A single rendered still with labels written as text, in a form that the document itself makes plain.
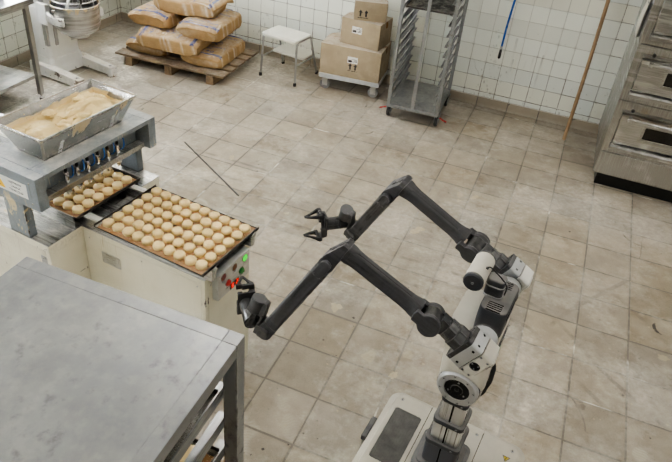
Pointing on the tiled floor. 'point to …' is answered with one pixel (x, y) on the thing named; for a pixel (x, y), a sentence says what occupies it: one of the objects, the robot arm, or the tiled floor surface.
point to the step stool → (289, 46)
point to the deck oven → (642, 103)
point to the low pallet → (186, 63)
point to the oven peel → (593, 46)
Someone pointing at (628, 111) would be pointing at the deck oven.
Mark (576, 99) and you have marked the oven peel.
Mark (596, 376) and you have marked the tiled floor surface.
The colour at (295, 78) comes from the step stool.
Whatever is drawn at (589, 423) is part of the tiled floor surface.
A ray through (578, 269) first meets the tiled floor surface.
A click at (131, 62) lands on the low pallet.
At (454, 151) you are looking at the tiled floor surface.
